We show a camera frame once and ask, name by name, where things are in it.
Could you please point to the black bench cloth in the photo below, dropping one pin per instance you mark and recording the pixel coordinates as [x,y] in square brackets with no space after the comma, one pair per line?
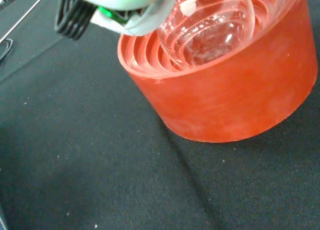
[100,152]

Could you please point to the thin steel probe rod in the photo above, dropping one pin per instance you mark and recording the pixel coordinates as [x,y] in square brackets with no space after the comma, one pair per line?
[23,15]

